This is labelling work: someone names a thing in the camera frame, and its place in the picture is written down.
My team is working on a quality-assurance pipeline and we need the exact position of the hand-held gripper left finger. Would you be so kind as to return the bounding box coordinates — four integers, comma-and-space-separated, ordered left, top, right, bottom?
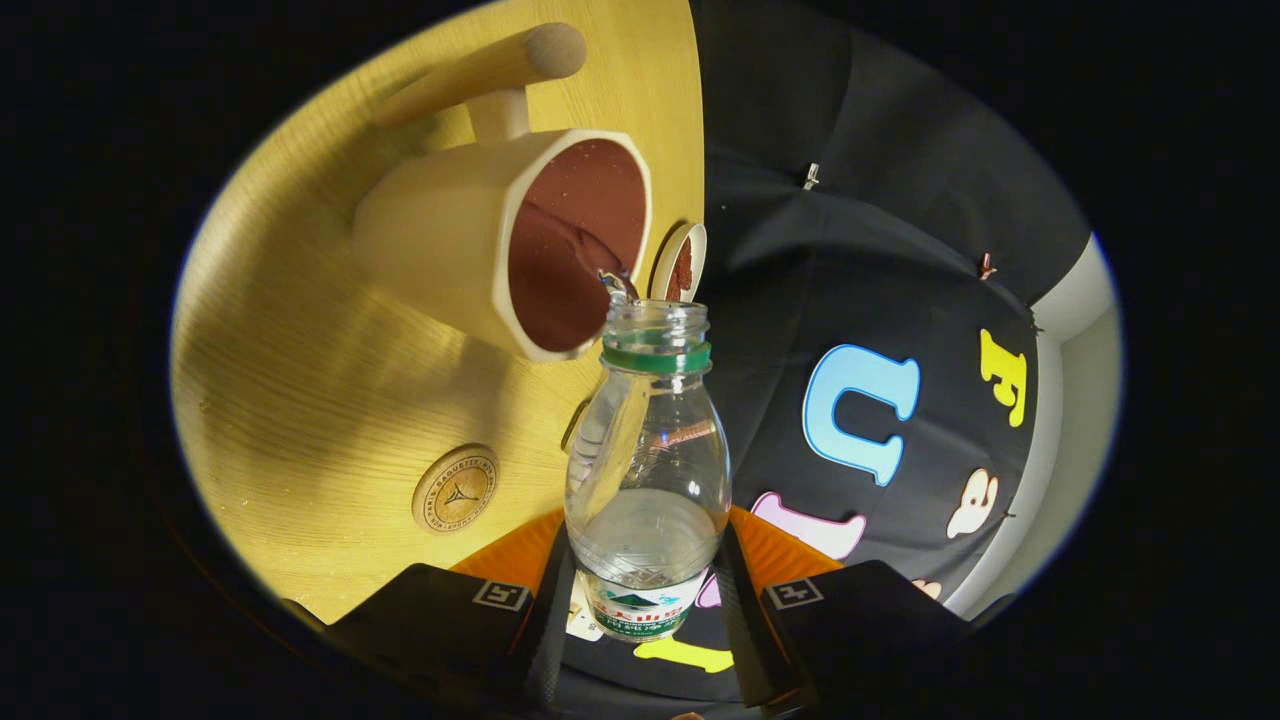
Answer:
325, 508, 579, 716

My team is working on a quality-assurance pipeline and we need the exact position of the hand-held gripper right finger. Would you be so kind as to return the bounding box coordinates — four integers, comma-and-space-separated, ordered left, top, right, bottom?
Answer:
712, 505, 971, 716

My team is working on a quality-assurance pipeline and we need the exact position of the clear plastic bottle green ring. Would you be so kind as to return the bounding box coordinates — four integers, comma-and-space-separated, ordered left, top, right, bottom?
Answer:
565, 270, 732, 641

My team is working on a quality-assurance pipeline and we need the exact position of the round wooden coaster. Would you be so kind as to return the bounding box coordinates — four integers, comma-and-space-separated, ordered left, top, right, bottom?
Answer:
412, 444, 501, 535

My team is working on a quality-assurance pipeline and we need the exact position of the cream cup with wooden handle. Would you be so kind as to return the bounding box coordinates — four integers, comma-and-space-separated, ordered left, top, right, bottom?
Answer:
352, 22, 653, 363

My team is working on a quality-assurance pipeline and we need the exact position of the wooden table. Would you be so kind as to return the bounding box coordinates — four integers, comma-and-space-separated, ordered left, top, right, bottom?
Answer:
170, 0, 707, 626

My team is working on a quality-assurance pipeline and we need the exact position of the black backdrop cloth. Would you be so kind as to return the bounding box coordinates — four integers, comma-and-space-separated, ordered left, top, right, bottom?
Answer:
560, 0, 1096, 706

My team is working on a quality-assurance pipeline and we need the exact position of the small white plate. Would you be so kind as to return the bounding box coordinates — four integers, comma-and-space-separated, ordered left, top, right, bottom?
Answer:
650, 222, 708, 304

